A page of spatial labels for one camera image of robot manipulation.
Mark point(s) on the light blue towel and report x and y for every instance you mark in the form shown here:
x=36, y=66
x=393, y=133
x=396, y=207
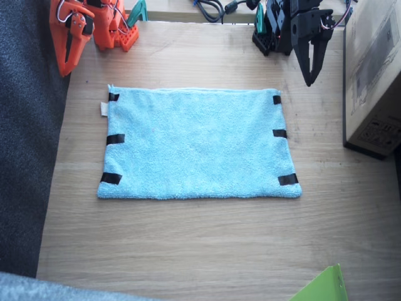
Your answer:
x=197, y=144

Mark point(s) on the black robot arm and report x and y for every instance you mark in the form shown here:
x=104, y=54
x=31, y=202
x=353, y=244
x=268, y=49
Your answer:
x=275, y=31

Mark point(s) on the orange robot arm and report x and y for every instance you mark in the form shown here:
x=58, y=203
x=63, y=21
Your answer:
x=106, y=25

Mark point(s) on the green table clamp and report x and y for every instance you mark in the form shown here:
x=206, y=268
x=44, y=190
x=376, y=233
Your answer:
x=260, y=19
x=138, y=14

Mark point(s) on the black tape strip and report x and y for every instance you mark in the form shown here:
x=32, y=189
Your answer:
x=279, y=133
x=288, y=179
x=111, y=178
x=115, y=139
x=277, y=100
x=113, y=97

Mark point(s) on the brown cardboard box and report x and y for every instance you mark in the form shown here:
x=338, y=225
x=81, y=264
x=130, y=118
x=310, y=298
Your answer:
x=372, y=78

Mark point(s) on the dark grey fabric sheet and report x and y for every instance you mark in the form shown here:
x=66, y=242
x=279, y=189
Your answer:
x=25, y=125

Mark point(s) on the lime green plastic sheet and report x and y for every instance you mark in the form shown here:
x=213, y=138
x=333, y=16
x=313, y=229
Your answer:
x=326, y=287

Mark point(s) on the light grey fabric sheet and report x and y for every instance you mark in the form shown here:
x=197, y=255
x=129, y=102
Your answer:
x=47, y=290

